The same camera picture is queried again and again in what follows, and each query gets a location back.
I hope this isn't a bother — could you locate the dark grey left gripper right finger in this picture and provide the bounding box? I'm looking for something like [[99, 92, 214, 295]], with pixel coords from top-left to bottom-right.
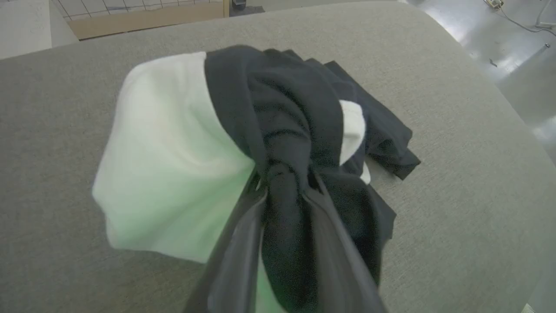
[[301, 173, 387, 313]]

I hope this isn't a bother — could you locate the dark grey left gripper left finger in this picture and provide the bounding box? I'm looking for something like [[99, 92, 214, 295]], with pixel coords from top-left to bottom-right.
[[185, 174, 267, 313]]

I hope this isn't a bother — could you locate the black and white shirt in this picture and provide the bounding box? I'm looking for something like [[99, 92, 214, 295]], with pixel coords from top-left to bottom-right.
[[91, 45, 422, 313]]

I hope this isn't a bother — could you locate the lemon print grid screen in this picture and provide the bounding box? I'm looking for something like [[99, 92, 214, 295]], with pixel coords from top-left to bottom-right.
[[50, 0, 230, 40]]

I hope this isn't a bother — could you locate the grey floor cable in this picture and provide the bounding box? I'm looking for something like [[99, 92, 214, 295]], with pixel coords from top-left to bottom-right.
[[499, 5, 556, 36]]

